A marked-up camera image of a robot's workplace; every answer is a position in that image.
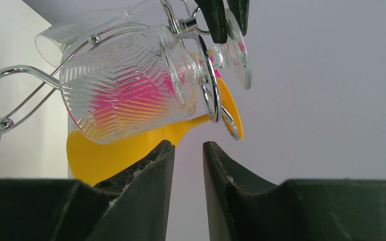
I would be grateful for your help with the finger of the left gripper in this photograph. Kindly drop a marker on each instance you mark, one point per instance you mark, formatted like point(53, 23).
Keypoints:
point(214, 14)
point(240, 9)

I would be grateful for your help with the chrome wire glass rack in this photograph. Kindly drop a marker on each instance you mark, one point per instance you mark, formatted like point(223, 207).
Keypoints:
point(125, 72)

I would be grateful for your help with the pink wine glass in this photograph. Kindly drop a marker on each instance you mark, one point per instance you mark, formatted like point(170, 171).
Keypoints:
point(138, 99)

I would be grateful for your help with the clear wine glass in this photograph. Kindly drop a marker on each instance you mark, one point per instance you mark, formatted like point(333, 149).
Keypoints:
point(65, 38)
point(151, 48)

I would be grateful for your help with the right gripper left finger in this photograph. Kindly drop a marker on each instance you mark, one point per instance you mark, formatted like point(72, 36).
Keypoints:
point(131, 205)

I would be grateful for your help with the orange wine glass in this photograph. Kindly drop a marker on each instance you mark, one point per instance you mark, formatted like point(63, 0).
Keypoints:
point(92, 163)

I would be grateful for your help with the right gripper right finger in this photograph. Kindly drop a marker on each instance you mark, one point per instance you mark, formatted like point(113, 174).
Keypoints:
point(243, 206)

